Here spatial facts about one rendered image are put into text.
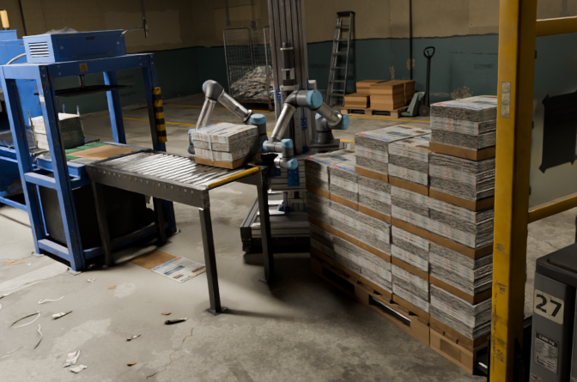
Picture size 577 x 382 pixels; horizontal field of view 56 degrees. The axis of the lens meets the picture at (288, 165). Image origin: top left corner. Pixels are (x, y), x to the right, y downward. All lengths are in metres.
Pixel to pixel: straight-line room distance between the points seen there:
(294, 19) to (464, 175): 2.09
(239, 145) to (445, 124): 1.52
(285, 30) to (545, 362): 2.84
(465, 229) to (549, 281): 0.55
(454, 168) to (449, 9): 7.76
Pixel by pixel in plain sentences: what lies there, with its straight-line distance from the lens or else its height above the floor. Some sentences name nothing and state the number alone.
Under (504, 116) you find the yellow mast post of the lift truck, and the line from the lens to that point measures 2.11.
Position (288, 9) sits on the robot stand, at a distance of 4.17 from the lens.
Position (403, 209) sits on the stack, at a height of 0.72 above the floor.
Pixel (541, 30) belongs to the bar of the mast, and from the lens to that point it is 2.17.
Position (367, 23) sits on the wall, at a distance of 11.02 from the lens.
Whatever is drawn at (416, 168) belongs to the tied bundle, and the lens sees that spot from 2.77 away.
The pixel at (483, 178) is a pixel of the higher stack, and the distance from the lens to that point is 2.55.
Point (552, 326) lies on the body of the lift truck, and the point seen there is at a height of 0.56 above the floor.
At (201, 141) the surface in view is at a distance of 3.74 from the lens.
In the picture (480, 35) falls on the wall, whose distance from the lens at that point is 10.00.
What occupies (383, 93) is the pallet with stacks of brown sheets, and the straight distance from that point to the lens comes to 9.68.
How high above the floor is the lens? 1.69
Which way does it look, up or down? 15 degrees down
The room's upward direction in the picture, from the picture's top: 4 degrees counter-clockwise
